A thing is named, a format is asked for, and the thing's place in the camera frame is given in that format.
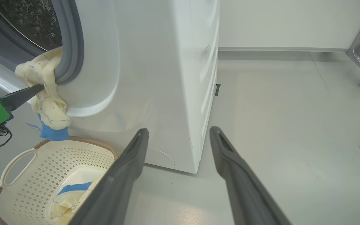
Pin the pale yellow garment blue trim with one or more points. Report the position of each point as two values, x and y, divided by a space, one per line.
47 100
70 200

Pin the cream perforated basket brown rim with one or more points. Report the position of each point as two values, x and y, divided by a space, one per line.
39 175

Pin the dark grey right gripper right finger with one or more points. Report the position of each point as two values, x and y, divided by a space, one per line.
245 187

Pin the white front-load washing machine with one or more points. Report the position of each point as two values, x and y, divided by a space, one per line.
155 78

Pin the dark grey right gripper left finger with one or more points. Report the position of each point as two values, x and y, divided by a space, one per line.
117 187

